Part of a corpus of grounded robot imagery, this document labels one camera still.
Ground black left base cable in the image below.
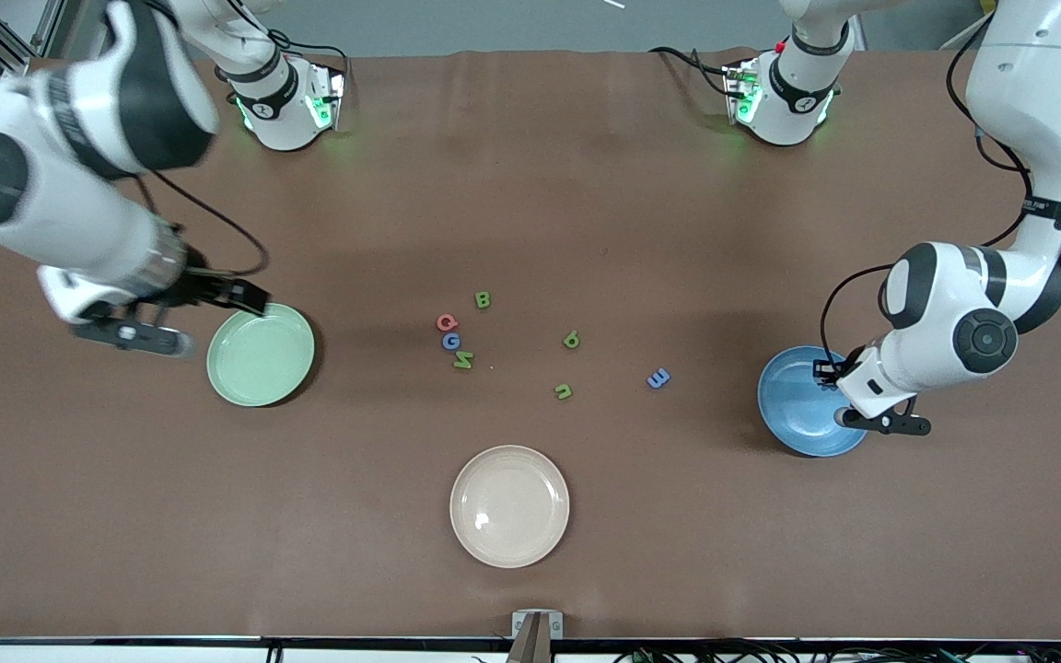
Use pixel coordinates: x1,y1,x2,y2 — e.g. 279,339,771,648
648,45,736,95

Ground black right base cable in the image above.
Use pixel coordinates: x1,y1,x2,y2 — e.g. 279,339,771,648
263,26,353,64

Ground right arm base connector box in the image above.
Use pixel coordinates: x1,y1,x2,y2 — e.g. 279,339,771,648
305,63,348,132

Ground beige plate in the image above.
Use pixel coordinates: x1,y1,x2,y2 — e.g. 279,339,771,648
449,445,571,569

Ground green plate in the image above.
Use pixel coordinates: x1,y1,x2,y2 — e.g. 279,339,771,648
206,303,317,408

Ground brown table cloth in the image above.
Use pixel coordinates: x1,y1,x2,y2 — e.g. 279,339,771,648
0,48,1061,642

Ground black base cable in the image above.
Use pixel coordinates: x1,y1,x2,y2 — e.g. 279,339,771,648
263,26,353,64
648,45,736,95

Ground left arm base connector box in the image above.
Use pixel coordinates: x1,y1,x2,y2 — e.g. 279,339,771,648
723,59,764,126

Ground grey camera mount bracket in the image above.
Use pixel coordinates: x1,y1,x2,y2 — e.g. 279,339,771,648
510,610,565,663

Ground blue plate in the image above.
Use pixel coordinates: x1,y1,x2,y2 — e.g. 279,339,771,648
757,345,872,458

